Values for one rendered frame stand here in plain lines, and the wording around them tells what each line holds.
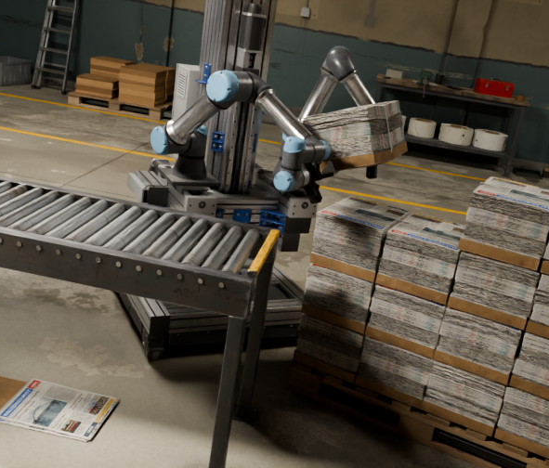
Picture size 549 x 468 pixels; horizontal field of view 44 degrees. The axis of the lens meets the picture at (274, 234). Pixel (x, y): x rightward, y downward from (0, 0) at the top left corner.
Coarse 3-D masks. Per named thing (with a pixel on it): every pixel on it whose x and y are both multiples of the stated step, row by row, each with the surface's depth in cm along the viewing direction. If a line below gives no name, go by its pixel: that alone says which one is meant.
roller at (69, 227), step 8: (88, 208) 247; (96, 208) 250; (104, 208) 255; (80, 216) 238; (88, 216) 242; (96, 216) 248; (64, 224) 229; (72, 224) 231; (80, 224) 235; (48, 232) 220; (56, 232) 221; (64, 232) 224
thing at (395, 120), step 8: (376, 104) 288; (384, 104) 280; (392, 104) 283; (392, 112) 284; (400, 112) 291; (392, 120) 282; (400, 120) 290; (392, 128) 281; (400, 128) 292; (392, 136) 281; (400, 136) 291; (392, 144) 281
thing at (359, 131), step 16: (336, 112) 267; (352, 112) 263; (368, 112) 261; (320, 128) 272; (336, 128) 268; (352, 128) 265; (368, 128) 262; (384, 128) 274; (336, 144) 270; (352, 144) 266; (368, 144) 263; (384, 144) 273
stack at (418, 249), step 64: (384, 256) 269; (448, 256) 256; (320, 320) 288; (384, 320) 274; (448, 320) 261; (320, 384) 296; (384, 384) 281; (448, 384) 267; (448, 448) 274; (512, 448) 261
